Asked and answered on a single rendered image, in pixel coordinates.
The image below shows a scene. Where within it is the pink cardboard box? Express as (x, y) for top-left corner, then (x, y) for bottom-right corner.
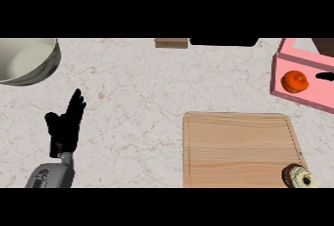
(270, 38), (334, 115)

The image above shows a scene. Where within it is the pale wooden cutting board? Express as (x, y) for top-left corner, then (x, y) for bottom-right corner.
(181, 111), (309, 189)

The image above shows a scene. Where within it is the dark brown wooden object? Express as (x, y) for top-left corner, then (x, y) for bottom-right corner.
(310, 38), (334, 58)

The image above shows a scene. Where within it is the brown wooden block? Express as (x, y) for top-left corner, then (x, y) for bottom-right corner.
(153, 38), (189, 49)

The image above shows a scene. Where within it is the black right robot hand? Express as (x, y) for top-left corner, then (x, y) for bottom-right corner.
(314, 72), (334, 82)

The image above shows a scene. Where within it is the orange round fruit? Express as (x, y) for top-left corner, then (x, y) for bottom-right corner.
(280, 70), (310, 94)

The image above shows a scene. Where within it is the grey metal pot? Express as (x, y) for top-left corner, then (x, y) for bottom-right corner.
(0, 37), (62, 87)

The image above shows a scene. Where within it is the black appliance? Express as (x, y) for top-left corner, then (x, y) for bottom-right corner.
(189, 37), (261, 48)

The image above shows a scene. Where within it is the pale yellow squash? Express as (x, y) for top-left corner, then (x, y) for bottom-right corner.
(280, 163), (319, 189)

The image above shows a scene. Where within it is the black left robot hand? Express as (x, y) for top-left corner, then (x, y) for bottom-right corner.
(43, 87), (87, 159)

